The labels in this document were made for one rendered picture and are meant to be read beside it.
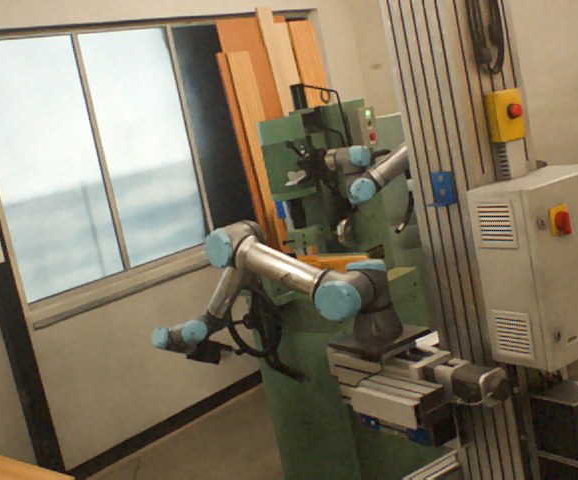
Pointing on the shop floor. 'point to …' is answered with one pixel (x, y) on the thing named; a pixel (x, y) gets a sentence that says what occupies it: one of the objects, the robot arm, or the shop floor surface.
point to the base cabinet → (334, 413)
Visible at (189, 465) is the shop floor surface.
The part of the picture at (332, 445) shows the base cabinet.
